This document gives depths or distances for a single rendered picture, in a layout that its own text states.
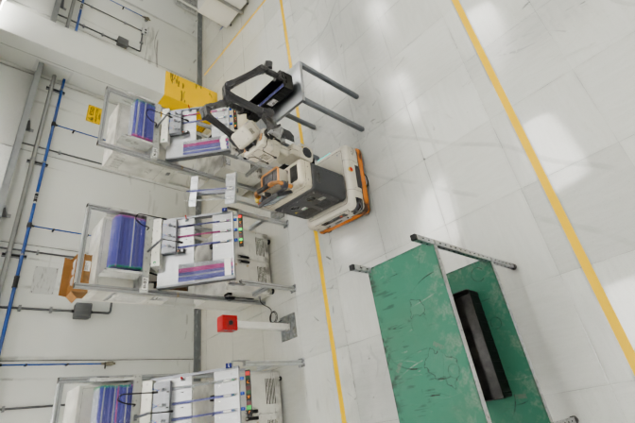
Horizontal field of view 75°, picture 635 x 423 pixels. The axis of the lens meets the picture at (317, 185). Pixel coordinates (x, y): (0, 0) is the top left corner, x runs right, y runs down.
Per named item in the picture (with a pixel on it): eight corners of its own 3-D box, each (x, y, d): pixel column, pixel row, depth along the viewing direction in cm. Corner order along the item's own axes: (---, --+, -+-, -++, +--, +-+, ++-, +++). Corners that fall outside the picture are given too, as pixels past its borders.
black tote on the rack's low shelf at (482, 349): (453, 298, 256) (442, 297, 249) (477, 290, 246) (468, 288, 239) (484, 401, 227) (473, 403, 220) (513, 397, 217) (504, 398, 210)
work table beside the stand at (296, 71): (364, 130, 407) (302, 98, 357) (317, 160, 451) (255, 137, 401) (358, 94, 428) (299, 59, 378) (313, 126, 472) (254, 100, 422)
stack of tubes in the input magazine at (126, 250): (145, 218, 398) (117, 212, 382) (142, 269, 372) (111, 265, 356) (141, 224, 406) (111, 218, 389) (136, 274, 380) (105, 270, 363)
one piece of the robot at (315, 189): (357, 203, 364) (283, 178, 312) (316, 224, 398) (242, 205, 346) (352, 170, 379) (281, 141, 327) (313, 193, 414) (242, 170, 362)
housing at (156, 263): (166, 224, 416) (162, 217, 404) (163, 270, 391) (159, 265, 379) (158, 225, 416) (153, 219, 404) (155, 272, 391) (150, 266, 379)
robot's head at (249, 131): (254, 140, 332) (242, 125, 330) (239, 151, 345) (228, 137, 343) (264, 133, 343) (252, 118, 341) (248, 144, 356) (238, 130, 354)
